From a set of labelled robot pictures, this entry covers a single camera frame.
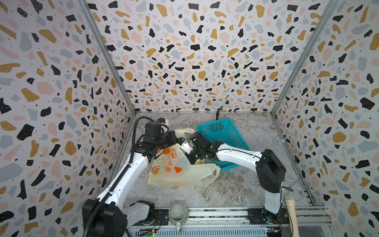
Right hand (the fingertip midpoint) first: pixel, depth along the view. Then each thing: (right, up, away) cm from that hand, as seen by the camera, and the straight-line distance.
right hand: (178, 158), depth 80 cm
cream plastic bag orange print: (-3, -3, -3) cm, 5 cm away
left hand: (+2, +13, -3) cm, 14 cm away
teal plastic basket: (+29, +14, +30) cm, 44 cm away
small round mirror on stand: (+23, +30, +13) cm, 40 cm away
